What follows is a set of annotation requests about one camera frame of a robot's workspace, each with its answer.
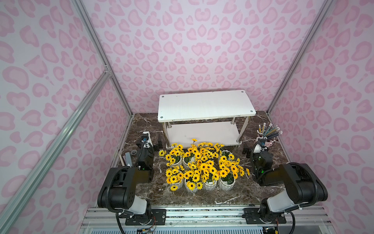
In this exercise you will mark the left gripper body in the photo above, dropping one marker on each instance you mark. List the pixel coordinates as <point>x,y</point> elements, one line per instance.
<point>140,145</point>

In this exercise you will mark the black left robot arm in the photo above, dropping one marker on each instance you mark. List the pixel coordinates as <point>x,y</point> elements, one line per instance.
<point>117,193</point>

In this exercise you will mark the sunflower pot bottom second-left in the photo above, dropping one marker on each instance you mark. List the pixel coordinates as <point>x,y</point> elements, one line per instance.
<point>227,159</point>

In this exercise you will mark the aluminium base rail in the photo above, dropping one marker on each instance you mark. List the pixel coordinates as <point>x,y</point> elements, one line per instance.
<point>236,219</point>

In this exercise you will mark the white two-tier shelf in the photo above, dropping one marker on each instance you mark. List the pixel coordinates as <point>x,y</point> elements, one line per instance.
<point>217,117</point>

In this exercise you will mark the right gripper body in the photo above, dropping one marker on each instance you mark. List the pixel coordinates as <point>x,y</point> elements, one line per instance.
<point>263,151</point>

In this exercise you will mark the sunflower pot second-left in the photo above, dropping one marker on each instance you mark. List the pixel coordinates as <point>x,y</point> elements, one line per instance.
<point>208,151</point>
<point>227,159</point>

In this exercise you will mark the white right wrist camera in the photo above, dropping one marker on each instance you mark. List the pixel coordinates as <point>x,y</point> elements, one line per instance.
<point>259,146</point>

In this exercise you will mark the pink pencil cup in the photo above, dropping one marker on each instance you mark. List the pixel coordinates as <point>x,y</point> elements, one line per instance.
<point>267,134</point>

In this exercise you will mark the sunflower pot top second-left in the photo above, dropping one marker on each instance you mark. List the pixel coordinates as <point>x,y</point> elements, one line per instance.
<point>208,151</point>

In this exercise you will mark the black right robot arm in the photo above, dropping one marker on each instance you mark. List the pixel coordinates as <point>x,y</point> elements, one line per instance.
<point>302,186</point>

